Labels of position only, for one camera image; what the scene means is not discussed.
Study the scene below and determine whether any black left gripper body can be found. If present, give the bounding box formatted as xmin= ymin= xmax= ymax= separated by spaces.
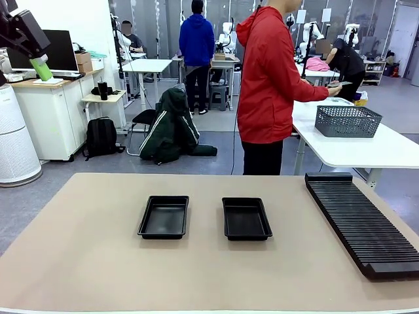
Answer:
xmin=0 ymin=9 xmax=51 ymax=60

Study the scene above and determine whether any white storage shelf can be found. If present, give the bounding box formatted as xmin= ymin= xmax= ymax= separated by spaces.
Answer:
xmin=362 ymin=58 xmax=388 ymax=86

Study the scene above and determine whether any white cylindrical air purifier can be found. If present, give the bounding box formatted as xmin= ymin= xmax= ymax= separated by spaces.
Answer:
xmin=0 ymin=83 xmax=43 ymax=188

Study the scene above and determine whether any small wooden side table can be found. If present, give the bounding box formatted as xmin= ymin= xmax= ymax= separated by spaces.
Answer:
xmin=81 ymin=90 xmax=129 ymax=137

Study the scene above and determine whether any black keyboard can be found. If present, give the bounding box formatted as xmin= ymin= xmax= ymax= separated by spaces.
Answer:
xmin=52 ymin=72 xmax=86 ymax=82

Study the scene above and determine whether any pink cloth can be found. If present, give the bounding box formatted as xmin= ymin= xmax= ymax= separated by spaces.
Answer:
xmin=306 ymin=57 xmax=331 ymax=72

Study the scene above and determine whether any black camera stand pole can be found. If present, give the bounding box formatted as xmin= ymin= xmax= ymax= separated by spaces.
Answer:
xmin=111 ymin=13 xmax=126 ymax=80
xmin=300 ymin=23 xmax=316 ymax=80

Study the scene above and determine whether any grey plastic mesh basket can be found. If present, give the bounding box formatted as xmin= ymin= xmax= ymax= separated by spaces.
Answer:
xmin=314 ymin=105 xmax=383 ymax=139

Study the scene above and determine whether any person's right forearm red sleeve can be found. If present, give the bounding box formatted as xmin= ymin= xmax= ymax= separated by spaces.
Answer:
xmin=291 ymin=80 xmax=330 ymax=103

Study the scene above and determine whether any seated person in grey shirt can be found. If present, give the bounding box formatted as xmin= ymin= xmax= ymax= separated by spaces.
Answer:
xmin=117 ymin=20 xmax=145 ymax=55

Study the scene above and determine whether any large black computer monitor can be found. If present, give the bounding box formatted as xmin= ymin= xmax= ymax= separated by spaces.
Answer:
xmin=6 ymin=29 xmax=80 ymax=75

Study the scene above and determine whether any dark green striped jacket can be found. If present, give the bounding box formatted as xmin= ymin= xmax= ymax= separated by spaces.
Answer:
xmin=139 ymin=83 xmax=218 ymax=166

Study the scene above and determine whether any grey plastic stool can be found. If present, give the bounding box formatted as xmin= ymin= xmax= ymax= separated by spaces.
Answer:
xmin=208 ymin=84 xmax=229 ymax=111

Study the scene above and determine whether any white height-adjustable table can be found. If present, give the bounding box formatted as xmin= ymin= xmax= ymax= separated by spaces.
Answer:
xmin=291 ymin=97 xmax=419 ymax=189

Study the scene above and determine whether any black metal chair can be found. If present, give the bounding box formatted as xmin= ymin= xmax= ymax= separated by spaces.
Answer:
xmin=126 ymin=109 xmax=158 ymax=156

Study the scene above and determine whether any black backpack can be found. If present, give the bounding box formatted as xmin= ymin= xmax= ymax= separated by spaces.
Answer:
xmin=82 ymin=116 xmax=126 ymax=162

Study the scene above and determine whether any white desk with cardboard box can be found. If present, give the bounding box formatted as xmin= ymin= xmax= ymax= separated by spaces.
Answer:
xmin=172 ymin=54 xmax=242 ymax=111

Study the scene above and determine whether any black ESD tray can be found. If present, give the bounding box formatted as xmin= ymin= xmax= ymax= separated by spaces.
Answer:
xmin=221 ymin=196 xmax=274 ymax=241
xmin=137 ymin=195 xmax=190 ymax=240

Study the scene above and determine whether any white cabinet with wooden top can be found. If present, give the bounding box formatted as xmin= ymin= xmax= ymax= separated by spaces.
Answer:
xmin=11 ymin=69 xmax=127 ymax=162

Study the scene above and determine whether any person in blue hoodie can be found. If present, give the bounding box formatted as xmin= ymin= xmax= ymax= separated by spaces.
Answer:
xmin=178 ymin=0 xmax=216 ymax=115

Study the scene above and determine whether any white plastic bin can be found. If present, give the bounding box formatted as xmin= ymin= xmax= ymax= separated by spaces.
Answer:
xmin=322 ymin=97 xmax=355 ymax=107

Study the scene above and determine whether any person in red jacket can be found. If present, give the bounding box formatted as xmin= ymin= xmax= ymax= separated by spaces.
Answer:
xmin=235 ymin=0 xmax=330 ymax=176

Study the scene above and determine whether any black slotted board rack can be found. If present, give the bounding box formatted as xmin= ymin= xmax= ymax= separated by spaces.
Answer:
xmin=304 ymin=172 xmax=419 ymax=282

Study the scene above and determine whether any bending person in black clothes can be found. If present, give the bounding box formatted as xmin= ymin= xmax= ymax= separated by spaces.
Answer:
xmin=316 ymin=37 xmax=366 ymax=102

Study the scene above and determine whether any black tumbler with straw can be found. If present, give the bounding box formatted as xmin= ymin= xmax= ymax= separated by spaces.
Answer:
xmin=97 ymin=77 xmax=109 ymax=101

